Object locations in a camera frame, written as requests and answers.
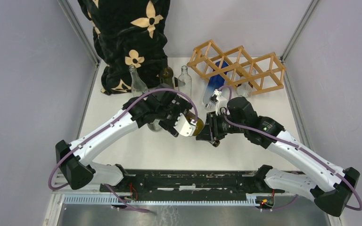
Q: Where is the black floral plush blanket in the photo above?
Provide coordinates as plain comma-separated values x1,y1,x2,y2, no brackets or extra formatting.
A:
78,0,171,95

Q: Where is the clear glass bottle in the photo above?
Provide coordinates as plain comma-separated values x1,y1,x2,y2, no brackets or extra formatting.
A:
236,66,257,98
178,65,192,98

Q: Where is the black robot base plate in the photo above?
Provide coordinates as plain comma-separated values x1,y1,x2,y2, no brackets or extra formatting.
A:
112,169,284,201

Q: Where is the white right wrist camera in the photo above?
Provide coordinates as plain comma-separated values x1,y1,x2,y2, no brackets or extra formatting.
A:
209,89,228,115

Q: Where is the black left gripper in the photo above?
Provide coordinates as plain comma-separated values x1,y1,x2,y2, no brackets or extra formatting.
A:
156,96,193,137

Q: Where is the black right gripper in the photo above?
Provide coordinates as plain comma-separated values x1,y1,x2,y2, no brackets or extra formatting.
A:
196,110,247,141

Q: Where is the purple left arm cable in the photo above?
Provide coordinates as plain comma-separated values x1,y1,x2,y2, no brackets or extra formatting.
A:
47,88,199,214

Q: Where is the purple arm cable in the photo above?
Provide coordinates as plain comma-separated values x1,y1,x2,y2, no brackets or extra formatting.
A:
47,88,199,214
217,85,362,212

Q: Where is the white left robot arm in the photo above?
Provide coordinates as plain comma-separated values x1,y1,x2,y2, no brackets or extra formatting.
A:
48,88,198,192

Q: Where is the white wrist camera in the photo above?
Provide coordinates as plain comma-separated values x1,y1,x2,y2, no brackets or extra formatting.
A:
173,113,197,137
209,89,228,115

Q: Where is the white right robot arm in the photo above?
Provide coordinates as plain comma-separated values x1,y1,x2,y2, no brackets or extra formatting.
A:
196,97,360,217

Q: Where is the white slotted cable duct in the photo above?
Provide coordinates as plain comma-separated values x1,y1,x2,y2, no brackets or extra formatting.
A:
63,194,260,207

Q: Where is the clear bottle with black label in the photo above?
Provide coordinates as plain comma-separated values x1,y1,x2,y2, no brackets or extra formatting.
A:
147,120,162,132

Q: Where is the blue square glass bottle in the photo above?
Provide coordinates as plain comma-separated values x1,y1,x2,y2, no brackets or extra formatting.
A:
202,74,225,112

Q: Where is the clear bottle with dark label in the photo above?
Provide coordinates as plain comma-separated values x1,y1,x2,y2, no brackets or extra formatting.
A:
129,65,149,97

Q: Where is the wooden lattice wine rack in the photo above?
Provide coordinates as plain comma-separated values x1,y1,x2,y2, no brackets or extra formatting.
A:
187,39,287,95

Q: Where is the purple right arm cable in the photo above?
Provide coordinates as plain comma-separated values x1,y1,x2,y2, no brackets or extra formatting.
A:
217,85,362,212

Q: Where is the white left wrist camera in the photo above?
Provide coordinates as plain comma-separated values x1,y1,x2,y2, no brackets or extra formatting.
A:
173,113,197,137

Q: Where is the green wine bottle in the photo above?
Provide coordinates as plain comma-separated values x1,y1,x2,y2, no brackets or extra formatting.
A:
159,66,174,88
186,111,220,147

